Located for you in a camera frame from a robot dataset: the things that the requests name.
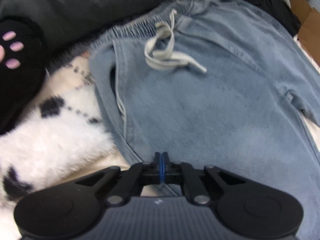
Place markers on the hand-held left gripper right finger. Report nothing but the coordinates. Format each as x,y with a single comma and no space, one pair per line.
164,166

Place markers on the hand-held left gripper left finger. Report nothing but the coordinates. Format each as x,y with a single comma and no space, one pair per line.
157,166

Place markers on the blue denim pants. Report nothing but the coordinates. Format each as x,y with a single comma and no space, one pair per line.
212,105

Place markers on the black clothes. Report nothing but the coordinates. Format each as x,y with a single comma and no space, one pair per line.
270,5

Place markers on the cream bear print bedsheet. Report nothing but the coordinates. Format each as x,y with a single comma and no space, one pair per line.
100,165

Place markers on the white fluffy spotted blanket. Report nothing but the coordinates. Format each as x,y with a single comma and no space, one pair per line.
62,142

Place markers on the black paw print plush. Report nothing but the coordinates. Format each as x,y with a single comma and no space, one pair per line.
20,85

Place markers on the dark grey pillow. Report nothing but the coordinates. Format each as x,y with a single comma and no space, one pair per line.
87,7

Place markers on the brown cardboard sheet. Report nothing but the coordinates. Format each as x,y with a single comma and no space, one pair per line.
308,37

